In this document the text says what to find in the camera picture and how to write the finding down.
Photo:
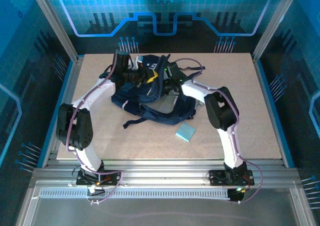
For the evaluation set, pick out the navy blue student backpack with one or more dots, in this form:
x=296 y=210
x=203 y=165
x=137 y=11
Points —
x=130 y=103

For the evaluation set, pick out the black controller box with LEDs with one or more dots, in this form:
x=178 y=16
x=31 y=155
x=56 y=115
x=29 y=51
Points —
x=235 y=196

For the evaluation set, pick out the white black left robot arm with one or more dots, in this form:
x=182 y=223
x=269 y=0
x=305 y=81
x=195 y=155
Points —
x=100 y=93

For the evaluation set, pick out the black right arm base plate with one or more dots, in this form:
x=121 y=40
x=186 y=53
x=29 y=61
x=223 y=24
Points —
x=217 y=178

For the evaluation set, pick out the light blue sticky note pad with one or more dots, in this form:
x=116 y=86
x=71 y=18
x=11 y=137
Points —
x=185 y=132

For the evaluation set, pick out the aluminium frame post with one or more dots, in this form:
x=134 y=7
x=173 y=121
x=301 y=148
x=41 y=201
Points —
x=272 y=28
x=55 y=26

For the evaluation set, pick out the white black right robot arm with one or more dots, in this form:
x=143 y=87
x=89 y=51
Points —
x=195 y=89

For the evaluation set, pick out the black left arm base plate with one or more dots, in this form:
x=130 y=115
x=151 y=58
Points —
x=112 y=177

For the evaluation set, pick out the grey metal front panel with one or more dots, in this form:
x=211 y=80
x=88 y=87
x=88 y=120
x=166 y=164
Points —
x=160 y=213

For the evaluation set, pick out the aluminium front rail beam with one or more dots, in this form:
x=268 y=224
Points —
x=162 y=172

